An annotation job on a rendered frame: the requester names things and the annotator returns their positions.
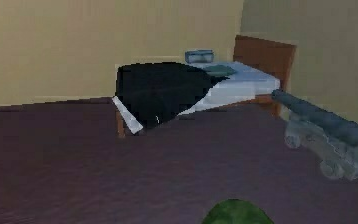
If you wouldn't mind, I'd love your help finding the brown wooden bed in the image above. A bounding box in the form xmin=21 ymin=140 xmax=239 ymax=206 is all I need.
xmin=114 ymin=34 xmax=297 ymax=139

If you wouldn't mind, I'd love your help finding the black blanket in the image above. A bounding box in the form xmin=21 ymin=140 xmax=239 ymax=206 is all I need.
xmin=115 ymin=61 xmax=231 ymax=132

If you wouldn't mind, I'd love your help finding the green round lettuce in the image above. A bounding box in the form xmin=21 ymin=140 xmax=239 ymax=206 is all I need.
xmin=200 ymin=198 xmax=275 ymax=224

